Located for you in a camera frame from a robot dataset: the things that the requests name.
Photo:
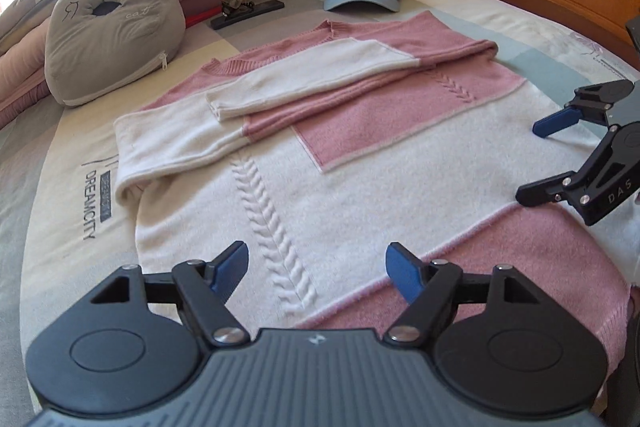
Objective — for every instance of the grey cat face cushion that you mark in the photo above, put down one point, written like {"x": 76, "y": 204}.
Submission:
{"x": 110, "y": 47}

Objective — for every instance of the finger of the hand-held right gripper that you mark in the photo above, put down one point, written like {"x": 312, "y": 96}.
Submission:
{"x": 555, "y": 123}
{"x": 545, "y": 192}

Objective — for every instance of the pink and white sweater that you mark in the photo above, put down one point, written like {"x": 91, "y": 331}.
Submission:
{"x": 375, "y": 167}

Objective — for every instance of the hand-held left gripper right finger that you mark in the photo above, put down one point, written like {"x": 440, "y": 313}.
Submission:
{"x": 405, "y": 274}

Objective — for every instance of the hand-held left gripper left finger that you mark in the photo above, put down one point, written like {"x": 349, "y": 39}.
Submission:
{"x": 230, "y": 269}

